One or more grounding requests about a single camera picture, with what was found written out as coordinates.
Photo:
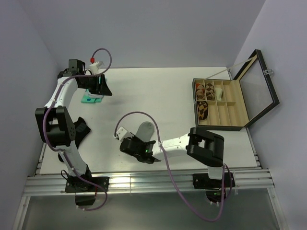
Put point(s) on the teal patterned sock pair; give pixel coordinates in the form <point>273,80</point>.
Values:
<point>91,98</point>

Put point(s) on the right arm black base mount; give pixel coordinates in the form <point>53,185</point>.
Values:
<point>212,187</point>

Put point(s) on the black compartment box with lid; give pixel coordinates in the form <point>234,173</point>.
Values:
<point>247,97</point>

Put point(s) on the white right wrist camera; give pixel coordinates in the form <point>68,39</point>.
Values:
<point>122,134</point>

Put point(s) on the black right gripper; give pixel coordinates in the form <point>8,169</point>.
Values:
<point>133,138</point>

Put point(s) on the aluminium frame rail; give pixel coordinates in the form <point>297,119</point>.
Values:
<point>146,182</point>

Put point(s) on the brown checkered rolled sock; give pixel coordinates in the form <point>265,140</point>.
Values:
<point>210,92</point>

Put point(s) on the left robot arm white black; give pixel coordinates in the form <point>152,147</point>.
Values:
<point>54,122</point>

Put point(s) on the grey sock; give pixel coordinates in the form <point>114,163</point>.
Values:
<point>145,131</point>

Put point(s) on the black blue sock pair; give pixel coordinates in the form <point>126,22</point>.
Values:
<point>82,131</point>

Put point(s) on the dark checkered rolled sock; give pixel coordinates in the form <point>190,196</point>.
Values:
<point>202,107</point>

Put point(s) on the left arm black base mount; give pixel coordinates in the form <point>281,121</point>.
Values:
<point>85,194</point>

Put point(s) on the orange brown rolled sock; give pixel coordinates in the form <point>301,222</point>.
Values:
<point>200,91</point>

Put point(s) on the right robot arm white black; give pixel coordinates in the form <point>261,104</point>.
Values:
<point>200,144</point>

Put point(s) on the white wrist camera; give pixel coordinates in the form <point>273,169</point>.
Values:
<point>122,134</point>
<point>97,67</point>

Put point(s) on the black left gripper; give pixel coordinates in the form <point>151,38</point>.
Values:
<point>100,89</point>

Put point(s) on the cream yellow sock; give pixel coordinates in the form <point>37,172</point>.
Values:
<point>218,94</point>

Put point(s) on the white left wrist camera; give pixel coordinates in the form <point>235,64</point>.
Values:
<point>97,67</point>

